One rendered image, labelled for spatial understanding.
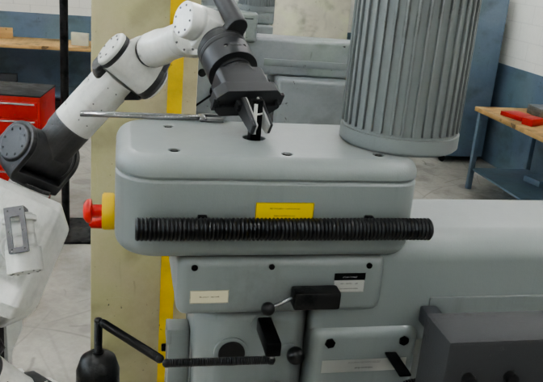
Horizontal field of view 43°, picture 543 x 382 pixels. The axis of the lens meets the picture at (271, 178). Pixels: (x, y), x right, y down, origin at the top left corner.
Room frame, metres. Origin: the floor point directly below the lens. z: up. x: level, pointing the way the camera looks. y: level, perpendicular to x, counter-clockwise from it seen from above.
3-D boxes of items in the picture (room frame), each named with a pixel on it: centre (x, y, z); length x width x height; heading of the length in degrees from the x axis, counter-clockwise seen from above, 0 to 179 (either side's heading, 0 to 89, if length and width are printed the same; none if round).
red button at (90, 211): (1.04, 0.28, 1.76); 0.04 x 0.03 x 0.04; 13
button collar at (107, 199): (1.04, 0.26, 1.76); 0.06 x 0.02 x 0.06; 13
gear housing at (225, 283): (1.10, -0.01, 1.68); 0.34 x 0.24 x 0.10; 103
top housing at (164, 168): (1.10, 0.02, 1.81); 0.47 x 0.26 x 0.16; 103
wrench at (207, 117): (1.17, 0.22, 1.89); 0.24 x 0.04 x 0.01; 103
